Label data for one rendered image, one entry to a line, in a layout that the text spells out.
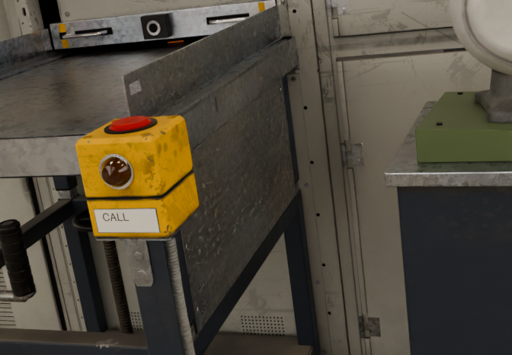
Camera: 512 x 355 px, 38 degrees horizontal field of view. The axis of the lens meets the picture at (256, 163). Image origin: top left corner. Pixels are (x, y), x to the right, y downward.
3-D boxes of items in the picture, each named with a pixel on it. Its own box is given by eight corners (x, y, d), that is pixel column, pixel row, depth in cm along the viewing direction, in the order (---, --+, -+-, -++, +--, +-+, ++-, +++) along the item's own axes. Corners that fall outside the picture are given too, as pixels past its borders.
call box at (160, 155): (169, 242, 68) (150, 135, 65) (92, 242, 71) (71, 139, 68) (201, 209, 76) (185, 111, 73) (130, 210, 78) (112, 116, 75)
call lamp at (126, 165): (130, 193, 66) (123, 157, 65) (96, 194, 67) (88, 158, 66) (137, 188, 68) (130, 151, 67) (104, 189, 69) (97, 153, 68)
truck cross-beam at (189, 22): (278, 28, 156) (275, -1, 154) (54, 49, 173) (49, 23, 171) (285, 24, 160) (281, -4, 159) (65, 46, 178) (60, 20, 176)
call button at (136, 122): (142, 142, 68) (139, 125, 68) (104, 144, 69) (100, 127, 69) (161, 129, 72) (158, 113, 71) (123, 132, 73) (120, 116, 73)
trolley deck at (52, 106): (164, 173, 93) (156, 126, 91) (-211, 185, 113) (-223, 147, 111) (298, 65, 154) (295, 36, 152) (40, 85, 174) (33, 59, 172)
